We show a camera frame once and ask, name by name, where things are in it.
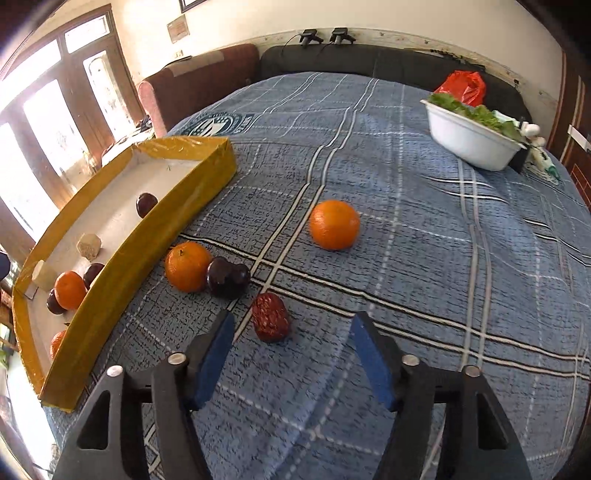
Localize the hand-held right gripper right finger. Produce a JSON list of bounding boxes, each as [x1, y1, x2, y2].
[[348, 311, 527, 480]]

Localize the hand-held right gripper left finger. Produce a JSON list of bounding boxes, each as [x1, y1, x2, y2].
[[52, 309, 237, 480]]

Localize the red jujube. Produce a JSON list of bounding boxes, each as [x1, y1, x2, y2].
[[252, 292, 291, 343]]

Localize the yellow cardboard box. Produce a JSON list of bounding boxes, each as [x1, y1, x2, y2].
[[11, 137, 238, 413]]

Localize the dark red plum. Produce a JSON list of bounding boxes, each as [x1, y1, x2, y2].
[[83, 262, 106, 289], [46, 288, 68, 315], [206, 257, 251, 299], [136, 193, 159, 219]]

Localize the small orange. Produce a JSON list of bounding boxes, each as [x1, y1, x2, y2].
[[50, 330, 70, 361], [54, 271, 88, 311], [165, 241, 213, 293]]

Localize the peeled sugarcane piece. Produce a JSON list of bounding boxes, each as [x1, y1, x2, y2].
[[76, 233, 101, 259], [32, 260, 58, 291]]

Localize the blue plaid blanket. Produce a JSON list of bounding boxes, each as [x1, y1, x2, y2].
[[44, 71, 591, 480]]

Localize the large orange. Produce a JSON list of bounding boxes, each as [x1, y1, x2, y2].
[[309, 200, 361, 251]]

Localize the white bowl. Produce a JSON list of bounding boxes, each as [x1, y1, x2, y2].
[[425, 99, 527, 171]]

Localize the green lettuce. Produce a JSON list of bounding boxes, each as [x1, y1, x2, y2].
[[428, 92, 525, 139]]

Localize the red-brown armchair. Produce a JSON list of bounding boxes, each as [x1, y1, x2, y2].
[[137, 44, 259, 137]]

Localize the wooden cabinet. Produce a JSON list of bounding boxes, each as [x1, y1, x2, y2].
[[570, 161, 591, 208]]

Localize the red plastic bag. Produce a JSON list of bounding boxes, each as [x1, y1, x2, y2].
[[434, 71, 487, 108]]

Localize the black leather sofa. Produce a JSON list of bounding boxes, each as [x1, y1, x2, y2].
[[259, 44, 532, 123]]

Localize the wooden glass door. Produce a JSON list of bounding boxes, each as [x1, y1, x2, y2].
[[0, 4, 146, 259]]

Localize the small wall plaque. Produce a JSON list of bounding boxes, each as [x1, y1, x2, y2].
[[167, 15, 190, 44]]

